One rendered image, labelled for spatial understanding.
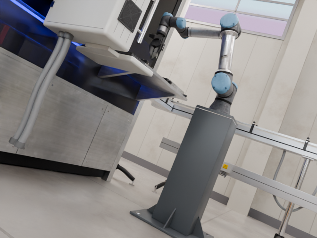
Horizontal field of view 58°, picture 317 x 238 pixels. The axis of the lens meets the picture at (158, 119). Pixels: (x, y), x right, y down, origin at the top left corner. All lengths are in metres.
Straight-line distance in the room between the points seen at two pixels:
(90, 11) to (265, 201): 3.75
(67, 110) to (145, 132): 3.21
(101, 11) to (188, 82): 3.77
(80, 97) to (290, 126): 3.37
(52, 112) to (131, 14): 0.83
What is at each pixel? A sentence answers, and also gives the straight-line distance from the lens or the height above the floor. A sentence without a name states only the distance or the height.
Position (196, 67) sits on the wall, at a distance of 5.10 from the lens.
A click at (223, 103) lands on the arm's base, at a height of 0.86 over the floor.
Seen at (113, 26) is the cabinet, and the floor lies 0.85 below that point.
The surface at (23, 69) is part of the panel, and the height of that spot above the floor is 0.55.
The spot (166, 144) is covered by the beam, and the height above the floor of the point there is 0.49.
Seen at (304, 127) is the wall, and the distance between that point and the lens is 4.66.
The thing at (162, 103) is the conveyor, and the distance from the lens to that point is 3.00.
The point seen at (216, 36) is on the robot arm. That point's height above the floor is 1.32.
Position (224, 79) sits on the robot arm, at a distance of 1.81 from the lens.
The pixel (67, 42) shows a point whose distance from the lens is 1.56.
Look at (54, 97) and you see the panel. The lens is 1.88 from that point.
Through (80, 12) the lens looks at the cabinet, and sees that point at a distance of 1.50.
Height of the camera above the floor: 0.46
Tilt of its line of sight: 5 degrees up
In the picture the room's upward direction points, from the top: 22 degrees clockwise
